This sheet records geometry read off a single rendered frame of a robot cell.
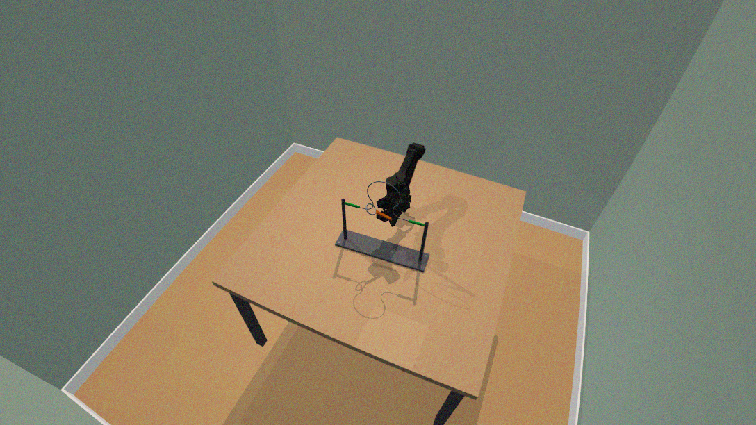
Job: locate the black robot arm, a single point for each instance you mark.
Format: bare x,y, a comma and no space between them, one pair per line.
401,179

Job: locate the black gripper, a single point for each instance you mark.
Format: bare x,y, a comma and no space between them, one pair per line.
397,210

